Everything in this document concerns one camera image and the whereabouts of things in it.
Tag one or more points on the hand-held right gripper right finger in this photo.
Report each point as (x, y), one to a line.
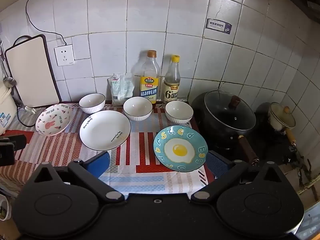
(216, 163)

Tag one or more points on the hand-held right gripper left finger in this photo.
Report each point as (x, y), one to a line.
(99, 164)

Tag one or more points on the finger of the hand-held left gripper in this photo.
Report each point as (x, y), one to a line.
(13, 142)
(7, 155)

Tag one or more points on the blue fried egg plate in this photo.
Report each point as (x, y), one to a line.
(180, 148)

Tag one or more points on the white ribbed bowl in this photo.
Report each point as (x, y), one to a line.
(92, 103)
(179, 112)
(137, 110)

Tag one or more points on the white rice cooker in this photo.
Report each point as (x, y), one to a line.
(6, 110)

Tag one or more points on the white plate with black rim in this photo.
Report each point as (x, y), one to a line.
(105, 131)

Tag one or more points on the white power plug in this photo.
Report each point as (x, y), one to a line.
(30, 110)

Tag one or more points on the striped patterned counter mat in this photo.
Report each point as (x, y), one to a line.
(141, 178)

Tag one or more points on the pink rabbit print plate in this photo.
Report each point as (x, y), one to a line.
(53, 120)

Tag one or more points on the white container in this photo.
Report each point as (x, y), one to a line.
(5, 205)

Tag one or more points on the glass wok lid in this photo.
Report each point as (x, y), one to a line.
(225, 112)

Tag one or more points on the black gas stove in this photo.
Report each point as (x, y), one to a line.
(270, 150)

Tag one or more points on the grey hanging ladle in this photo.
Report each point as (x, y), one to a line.
(9, 80)

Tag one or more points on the small cream enamel pot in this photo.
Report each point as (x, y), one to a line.
(276, 124)

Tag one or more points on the white cutting board black rim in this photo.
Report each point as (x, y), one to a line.
(31, 72)

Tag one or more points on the white plastic seasoning bag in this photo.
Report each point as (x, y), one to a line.
(121, 87)

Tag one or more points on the cream enamel pot lid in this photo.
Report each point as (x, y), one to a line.
(281, 115)

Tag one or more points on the clear vinegar bottle yellow cap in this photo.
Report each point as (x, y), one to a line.
(171, 85)

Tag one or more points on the cooking wine bottle yellow label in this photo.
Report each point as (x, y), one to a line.
(149, 85)

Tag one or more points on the yellow gas pipe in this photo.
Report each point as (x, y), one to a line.
(308, 185)

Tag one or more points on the black range hood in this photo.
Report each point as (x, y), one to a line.
(310, 0)

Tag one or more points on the white wall socket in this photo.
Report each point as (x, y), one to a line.
(64, 55)

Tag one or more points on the wall sticker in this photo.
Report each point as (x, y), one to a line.
(218, 26)

